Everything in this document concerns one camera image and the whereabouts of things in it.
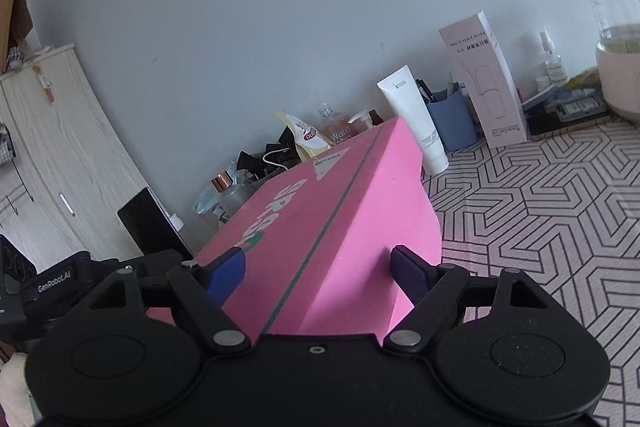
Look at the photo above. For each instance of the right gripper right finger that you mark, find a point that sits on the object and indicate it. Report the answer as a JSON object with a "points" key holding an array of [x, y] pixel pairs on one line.
{"points": [[497, 344]]}

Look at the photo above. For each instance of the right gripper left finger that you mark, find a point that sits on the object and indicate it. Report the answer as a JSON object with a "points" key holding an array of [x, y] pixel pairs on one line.
{"points": [[133, 344]]}

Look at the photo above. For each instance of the pink box lid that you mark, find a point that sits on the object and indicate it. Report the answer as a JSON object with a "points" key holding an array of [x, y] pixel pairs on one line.
{"points": [[317, 240]]}

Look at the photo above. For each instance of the wooden wardrobe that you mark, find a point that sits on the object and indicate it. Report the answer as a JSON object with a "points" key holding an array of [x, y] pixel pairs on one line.
{"points": [[76, 174]]}

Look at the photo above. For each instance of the black tablet screen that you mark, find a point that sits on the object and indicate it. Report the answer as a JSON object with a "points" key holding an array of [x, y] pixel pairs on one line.
{"points": [[148, 225]]}

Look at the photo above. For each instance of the clear bottle copper cap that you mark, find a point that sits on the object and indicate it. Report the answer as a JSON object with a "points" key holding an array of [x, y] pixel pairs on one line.
{"points": [[231, 195]]}

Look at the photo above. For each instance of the blue pen holder cup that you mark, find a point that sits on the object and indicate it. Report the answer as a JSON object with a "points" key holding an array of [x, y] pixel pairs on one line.
{"points": [[451, 115]]}

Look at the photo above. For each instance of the black binder clips pile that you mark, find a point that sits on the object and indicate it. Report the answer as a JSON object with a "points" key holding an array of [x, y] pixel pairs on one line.
{"points": [[274, 159]]}

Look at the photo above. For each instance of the white pump bottle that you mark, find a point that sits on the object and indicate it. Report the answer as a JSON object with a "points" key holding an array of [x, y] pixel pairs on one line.
{"points": [[364, 121]]}

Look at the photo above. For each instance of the small clear spray bottle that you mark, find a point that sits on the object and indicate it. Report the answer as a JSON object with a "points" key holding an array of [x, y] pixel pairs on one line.
{"points": [[554, 63]]}

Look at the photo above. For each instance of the orange liquid glass bottle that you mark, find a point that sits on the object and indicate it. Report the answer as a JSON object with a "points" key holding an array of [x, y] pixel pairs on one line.
{"points": [[335, 126]]}

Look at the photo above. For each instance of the white cosmetic tube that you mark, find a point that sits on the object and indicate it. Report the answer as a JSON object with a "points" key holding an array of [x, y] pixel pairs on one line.
{"points": [[404, 97]]}

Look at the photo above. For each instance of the tall white carton box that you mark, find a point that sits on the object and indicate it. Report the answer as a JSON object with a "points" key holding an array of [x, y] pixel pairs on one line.
{"points": [[480, 64]]}

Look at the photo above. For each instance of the electric glass kettle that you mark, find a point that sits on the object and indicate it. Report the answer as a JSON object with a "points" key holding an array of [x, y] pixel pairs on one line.
{"points": [[617, 54]]}

